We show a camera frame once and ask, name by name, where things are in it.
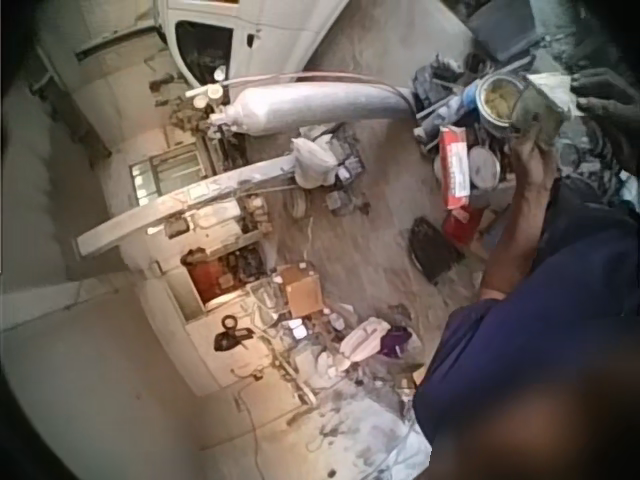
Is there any barred window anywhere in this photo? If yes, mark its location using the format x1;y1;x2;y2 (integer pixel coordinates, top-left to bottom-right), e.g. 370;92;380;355
128;148;207;202

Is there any dark metal tray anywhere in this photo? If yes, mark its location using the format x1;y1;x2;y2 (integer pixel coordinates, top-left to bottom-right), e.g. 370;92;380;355
471;3;540;60

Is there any red and white carton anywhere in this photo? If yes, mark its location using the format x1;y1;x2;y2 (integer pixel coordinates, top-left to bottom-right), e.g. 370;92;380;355
438;124;474;212

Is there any white vehicle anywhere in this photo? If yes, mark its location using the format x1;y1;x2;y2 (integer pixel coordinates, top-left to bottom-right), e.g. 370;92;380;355
153;0;351;87

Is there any person's left hand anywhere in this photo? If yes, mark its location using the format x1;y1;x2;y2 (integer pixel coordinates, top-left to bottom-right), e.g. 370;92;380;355
508;129;559;184

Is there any tin can of putty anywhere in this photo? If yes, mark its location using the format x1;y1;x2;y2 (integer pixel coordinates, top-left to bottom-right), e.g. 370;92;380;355
474;71;572;150

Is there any brown cardboard box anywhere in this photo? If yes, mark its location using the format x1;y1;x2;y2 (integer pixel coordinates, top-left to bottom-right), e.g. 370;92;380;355
276;264;324;320

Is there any long grey metal bumper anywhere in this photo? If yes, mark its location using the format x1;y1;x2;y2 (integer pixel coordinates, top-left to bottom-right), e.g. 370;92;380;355
74;152;302;259

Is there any grey hose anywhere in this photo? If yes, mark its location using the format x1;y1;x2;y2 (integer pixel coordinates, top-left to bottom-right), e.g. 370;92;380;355
223;71;417;104

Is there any grey gas cylinder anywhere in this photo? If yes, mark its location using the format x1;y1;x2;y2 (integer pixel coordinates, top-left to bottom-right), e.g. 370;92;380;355
206;79;426;137

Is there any white rag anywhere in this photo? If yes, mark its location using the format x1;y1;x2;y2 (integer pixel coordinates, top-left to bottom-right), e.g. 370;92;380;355
535;72;585;119

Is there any red container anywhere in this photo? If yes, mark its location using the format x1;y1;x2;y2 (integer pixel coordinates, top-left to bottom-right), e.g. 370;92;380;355
441;203;484;247

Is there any person's right hand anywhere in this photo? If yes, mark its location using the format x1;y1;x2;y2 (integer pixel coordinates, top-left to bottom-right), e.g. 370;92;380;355
569;66;640;132

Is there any purple cloth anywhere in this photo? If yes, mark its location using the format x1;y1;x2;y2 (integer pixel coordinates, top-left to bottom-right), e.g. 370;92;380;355
378;326;412;357

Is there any blue can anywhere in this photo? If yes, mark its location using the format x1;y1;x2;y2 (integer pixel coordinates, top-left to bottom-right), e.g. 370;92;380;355
459;81;484;110

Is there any white plastic bag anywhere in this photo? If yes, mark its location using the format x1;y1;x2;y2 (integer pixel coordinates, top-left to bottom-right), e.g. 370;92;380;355
290;136;339;190

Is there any round white-lidded tin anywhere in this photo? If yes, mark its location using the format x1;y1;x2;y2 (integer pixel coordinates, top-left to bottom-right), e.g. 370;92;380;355
468;145;502;191

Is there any white cloth heap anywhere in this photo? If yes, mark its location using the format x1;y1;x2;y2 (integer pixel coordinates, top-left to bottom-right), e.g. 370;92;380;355
338;316;392;362

